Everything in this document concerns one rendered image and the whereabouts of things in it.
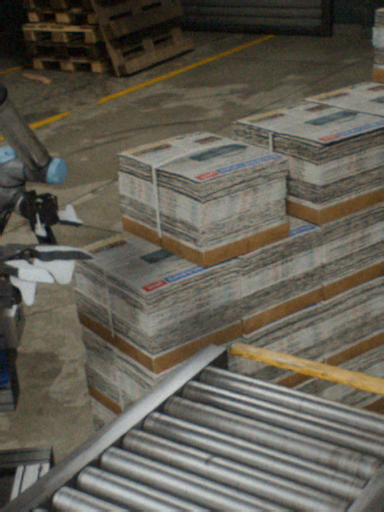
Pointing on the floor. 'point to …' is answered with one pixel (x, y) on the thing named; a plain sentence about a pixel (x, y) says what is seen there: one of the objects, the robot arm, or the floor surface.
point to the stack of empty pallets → (71, 35)
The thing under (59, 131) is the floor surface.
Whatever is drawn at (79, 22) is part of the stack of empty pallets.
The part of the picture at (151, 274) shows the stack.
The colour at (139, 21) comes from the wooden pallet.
